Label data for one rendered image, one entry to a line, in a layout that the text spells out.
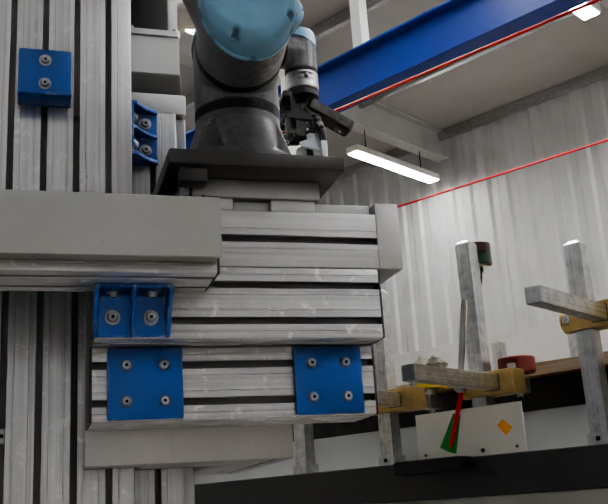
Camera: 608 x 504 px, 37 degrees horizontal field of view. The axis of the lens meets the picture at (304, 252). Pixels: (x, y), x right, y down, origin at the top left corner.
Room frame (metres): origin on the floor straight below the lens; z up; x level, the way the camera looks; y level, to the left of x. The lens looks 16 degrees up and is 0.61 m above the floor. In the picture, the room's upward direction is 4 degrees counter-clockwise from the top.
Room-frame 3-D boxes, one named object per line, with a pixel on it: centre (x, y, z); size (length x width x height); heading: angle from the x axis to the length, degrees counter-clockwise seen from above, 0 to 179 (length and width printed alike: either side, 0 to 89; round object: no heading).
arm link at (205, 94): (1.14, 0.08, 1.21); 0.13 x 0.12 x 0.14; 10
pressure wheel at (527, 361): (1.98, -0.45, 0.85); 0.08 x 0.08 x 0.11
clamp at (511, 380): (1.93, -0.38, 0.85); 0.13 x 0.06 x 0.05; 49
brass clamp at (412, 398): (2.09, -0.19, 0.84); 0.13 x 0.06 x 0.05; 49
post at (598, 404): (1.78, -0.55, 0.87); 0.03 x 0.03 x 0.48; 49
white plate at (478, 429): (1.94, -0.32, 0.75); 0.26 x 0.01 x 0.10; 49
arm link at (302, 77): (1.87, -0.02, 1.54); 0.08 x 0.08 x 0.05
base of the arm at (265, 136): (1.15, 0.08, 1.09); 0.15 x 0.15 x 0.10
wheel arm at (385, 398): (2.02, -0.15, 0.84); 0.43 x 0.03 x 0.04; 139
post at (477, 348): (1.94, -0.36, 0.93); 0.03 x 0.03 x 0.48; 49
